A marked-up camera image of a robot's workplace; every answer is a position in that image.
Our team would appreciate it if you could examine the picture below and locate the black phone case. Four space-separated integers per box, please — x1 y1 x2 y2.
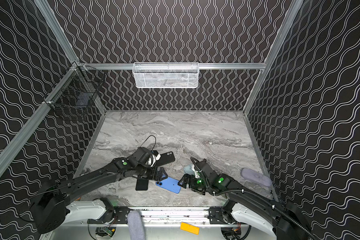
153 151 176 167

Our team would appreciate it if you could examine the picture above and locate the blue phone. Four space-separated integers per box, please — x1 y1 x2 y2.
156 177 182 194

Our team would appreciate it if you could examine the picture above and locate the light teal phone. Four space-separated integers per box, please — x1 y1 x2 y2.
183 164 196 176

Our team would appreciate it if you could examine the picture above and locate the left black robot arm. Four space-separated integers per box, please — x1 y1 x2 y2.
30 158 168 234

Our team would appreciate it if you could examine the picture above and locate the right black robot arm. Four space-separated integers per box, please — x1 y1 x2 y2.
178 158 316 240

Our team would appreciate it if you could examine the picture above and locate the black phone screen up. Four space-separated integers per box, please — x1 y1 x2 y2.
135 178 150 191

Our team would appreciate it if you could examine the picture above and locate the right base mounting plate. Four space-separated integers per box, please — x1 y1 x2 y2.
207 207 237 225

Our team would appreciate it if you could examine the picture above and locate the base mounting plate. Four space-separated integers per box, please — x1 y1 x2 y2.
207 207 237 225
88 207 131 225

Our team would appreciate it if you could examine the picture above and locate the grey cloth on table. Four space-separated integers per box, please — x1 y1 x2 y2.
241 168 272 188

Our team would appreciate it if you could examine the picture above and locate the yellow card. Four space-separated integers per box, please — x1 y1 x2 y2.
180 223 200 235

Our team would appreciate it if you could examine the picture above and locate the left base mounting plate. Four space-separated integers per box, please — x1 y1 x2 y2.
88 207 131 225

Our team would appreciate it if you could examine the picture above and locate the grey cloth roll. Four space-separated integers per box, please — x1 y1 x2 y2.
127 211 146 240

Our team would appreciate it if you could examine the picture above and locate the white mesh basket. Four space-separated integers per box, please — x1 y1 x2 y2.
132 62 200 89

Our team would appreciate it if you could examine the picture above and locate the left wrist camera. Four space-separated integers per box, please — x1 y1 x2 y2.
134 147 161 167

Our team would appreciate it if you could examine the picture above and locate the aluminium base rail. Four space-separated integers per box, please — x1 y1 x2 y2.
62 206 286 226

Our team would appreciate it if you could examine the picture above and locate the black wire basket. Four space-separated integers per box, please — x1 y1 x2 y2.
48 66 106 122

